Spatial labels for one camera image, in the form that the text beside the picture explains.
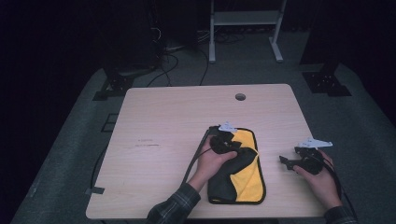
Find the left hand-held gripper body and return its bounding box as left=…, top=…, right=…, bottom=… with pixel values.
left=208, top=120, right=238, bottom=155

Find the tangle of dark cables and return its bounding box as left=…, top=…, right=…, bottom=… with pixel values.
left=197, top=28, right=248, bottom=45

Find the grey tape strip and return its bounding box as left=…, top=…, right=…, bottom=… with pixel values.
left=85, top=186, right=106, bottom=196

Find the black cable beside table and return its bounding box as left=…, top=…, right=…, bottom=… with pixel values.
left=90, top=146, right=108, bottom=189

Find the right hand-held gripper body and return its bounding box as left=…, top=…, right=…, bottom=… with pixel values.
left=294, top=137, right=333, bottom=175

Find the person's left hand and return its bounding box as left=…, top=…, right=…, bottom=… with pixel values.
left=188, top=148, right=238, bottom=191

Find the black floor cable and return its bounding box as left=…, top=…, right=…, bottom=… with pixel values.
left=198, top=49, right=210, bottom=87
left=146, top=52, right=180, bottom=89

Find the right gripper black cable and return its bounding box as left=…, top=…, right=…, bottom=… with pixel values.
left=317, top=153, right=360, bottom=224

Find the black stand base with struts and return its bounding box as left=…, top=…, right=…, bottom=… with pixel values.
left=92, top=64, right=161, bottom=102

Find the black flat stand base plate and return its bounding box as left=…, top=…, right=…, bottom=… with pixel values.
left=302, top=63, right=353, bottom=98

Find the person's right hand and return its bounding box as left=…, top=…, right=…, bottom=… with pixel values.
left=292, top=149, right=343, bottom=210

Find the yellow cloth with black edge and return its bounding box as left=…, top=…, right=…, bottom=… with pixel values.
left=206, top=126, right=267, bottom=205

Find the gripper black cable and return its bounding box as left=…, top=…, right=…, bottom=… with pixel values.
left=181, top=125, right=219, bottom=187
left=317, top=153, right=360, bottom=224

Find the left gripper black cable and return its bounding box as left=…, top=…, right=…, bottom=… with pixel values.
left=181, top=125, right=219, bottom=187

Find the white metal stand frame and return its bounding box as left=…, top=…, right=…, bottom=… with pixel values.
left=208, top=0, right=288, bottom=64

